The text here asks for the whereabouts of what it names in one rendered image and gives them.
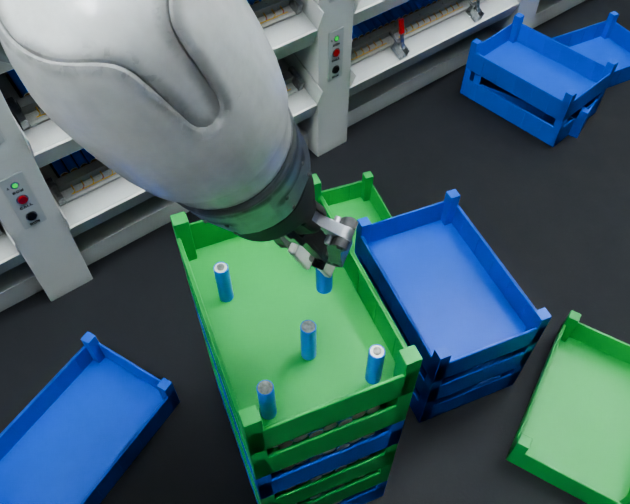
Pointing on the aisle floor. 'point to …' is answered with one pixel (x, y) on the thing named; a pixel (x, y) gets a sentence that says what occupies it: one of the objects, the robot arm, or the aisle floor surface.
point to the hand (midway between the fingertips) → (314, 252)
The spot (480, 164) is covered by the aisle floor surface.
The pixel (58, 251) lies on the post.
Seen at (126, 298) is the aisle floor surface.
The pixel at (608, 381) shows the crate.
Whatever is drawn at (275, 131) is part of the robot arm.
